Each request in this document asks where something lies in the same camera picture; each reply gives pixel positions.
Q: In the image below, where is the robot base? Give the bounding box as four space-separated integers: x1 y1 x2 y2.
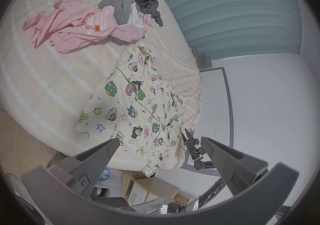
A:
46 153 200 219

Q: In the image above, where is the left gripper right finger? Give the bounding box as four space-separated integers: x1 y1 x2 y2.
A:
200 136 269 197

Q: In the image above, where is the pink T-shirt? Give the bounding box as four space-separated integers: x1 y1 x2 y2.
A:
22 0 153 54

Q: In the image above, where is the grey bedside table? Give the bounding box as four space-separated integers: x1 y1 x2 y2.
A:
193 47 211 68

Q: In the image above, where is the white printed pyjama top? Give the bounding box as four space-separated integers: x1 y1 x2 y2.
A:
76 46 186 177

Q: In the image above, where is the grey knitted garment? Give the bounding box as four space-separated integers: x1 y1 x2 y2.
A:
98 0 133 25

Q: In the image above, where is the bed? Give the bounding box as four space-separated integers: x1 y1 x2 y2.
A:
0 0 234 172

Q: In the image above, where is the blue-green curtain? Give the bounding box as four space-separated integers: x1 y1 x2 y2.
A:
148 0 304 57

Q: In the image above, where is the wooden chest of drawers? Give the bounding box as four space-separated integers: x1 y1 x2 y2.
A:
128 176 181 210

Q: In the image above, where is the white garment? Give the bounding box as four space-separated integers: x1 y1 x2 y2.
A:
119 2 148 32

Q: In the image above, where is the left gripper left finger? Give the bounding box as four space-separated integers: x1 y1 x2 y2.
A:
51 138 121 196

